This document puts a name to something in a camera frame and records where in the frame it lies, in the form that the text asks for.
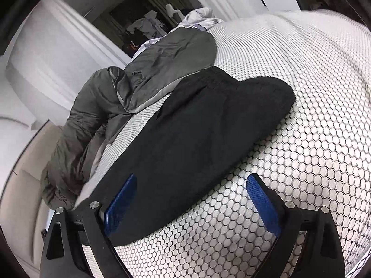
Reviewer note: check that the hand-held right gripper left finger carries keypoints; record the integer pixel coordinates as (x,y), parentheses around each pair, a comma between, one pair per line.
(120,205)

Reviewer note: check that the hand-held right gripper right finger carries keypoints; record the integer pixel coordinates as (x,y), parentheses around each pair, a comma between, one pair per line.
(263,205)

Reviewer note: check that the black pants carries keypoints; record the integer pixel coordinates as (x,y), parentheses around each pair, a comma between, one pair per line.
(203,127)

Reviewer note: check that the white honeycomb bed cover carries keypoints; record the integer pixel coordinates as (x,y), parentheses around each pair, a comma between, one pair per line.
(289,165)

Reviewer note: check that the grey jacket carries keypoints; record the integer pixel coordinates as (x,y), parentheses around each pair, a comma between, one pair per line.
(162,63)

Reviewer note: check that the grey hanging clothes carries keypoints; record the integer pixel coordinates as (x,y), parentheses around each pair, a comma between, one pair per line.
(145,24)

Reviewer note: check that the white garment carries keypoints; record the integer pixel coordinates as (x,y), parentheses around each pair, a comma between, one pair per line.
(200,17)

